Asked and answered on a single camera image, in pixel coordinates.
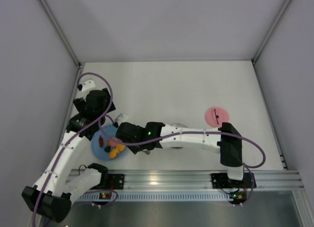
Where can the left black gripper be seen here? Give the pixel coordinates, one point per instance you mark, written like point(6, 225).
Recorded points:
point(80, 103)

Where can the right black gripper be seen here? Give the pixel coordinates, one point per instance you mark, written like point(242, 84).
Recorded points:
point(134, 148)

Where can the yellow dotted round biscuit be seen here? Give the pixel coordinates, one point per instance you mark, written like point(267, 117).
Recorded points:
point(120, 147)

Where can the metal tongs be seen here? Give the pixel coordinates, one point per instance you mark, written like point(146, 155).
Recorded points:
point(147, 152)

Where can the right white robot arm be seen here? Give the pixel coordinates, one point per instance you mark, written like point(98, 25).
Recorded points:
point(224, 140)

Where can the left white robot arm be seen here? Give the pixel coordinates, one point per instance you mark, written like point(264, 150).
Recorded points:
point(52, 196)

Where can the pink lunch box lid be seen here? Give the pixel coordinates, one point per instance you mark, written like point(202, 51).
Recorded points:
point(215, 116)

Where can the blue plate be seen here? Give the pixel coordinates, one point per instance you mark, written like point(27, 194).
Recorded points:
point(100, 153)

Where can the orange fish-shaped cookie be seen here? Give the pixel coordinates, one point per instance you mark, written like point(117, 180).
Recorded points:
point(113, 153)

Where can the black chocolate piece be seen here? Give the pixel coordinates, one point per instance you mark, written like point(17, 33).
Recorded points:
point(107, 149)

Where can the red-brown leaf-shaped food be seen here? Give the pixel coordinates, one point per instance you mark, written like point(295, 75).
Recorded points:
point(101, 142)

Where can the left controller board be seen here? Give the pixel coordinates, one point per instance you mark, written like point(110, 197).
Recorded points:
point(105, 195)

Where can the controller board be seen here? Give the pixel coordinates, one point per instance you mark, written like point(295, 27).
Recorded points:
point(105, 195)
point(238, 198)

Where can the right controller board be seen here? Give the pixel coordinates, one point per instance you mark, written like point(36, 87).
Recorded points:
point(238, 198)

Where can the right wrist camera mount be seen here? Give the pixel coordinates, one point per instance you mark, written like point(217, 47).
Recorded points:
point(121, 118)

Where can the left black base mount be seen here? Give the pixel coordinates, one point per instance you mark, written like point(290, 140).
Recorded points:
point(112, 182)

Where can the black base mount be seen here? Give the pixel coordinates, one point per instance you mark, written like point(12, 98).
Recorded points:
point(221, 181)
point(112, 182)

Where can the slotted cable duct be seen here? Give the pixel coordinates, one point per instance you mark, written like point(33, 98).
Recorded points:
point(172, 196)

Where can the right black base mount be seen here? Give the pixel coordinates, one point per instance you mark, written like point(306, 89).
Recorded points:
point(221, 181)

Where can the aluminium rail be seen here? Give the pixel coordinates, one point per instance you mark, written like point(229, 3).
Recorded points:
point(200, 180)

